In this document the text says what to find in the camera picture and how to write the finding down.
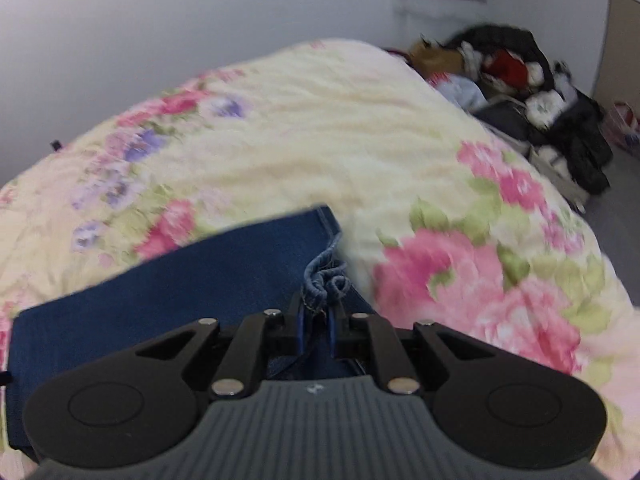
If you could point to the plastic bag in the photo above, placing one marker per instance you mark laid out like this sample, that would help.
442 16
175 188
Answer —
622 127

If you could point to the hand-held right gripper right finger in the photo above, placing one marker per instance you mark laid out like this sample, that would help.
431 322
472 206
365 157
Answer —
331 335

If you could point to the pile of dark clothes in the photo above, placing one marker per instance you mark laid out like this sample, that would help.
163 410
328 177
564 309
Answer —
580 130

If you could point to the red garment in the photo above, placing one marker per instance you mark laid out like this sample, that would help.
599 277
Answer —
507 67

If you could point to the light blue cloth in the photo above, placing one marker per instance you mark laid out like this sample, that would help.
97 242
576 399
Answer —
462 92

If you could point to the wooden board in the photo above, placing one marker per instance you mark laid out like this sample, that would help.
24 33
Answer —
620 45

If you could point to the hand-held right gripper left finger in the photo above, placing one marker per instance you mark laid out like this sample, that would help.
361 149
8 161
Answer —
300 332

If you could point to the black wall plug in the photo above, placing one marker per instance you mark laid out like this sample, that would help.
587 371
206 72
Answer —
56 145

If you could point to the blue denim pants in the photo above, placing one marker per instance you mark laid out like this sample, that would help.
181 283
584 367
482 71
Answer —
200 280

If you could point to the brown cloth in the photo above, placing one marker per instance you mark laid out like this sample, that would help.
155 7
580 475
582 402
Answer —
435 57

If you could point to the floral yellow blanket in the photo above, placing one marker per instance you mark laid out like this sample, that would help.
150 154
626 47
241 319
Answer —
325 135

